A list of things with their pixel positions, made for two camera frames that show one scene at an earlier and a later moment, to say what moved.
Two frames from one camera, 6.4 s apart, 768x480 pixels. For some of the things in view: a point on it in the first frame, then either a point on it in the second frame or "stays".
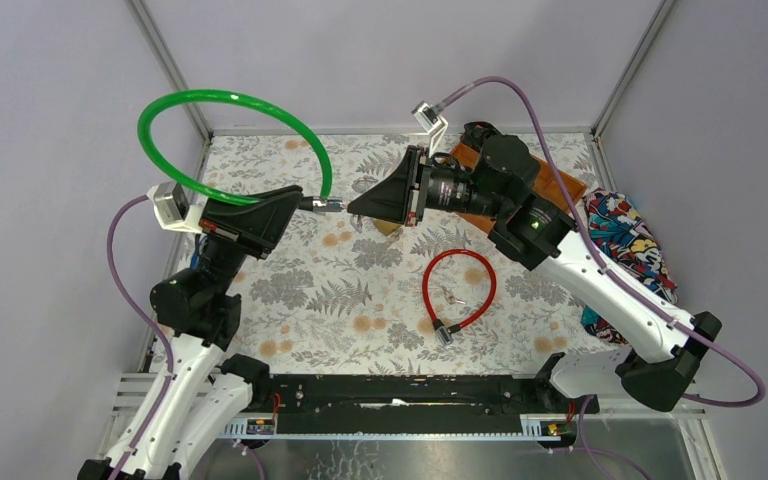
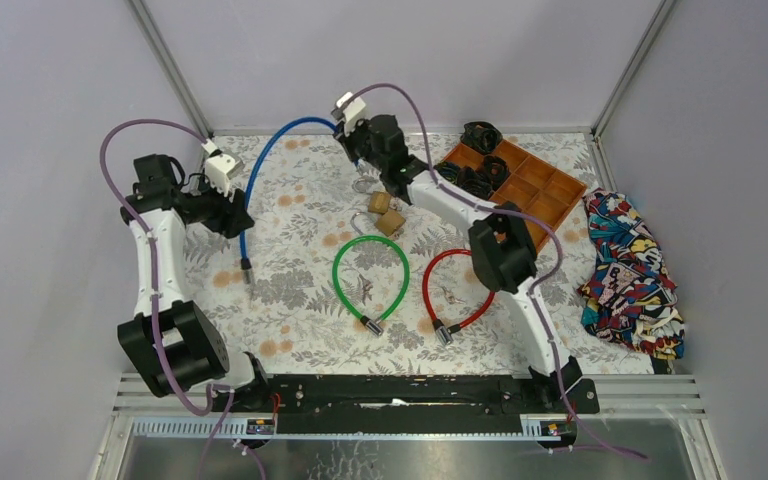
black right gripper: x=391 y=199 → x=347 y=140
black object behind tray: x=475 y=134 stays
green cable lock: x=329 y=201 → x=376 y=328
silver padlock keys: x=451 y=298 stays
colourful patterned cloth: x=626 y=243 stays
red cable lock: x=443 y=332 stays
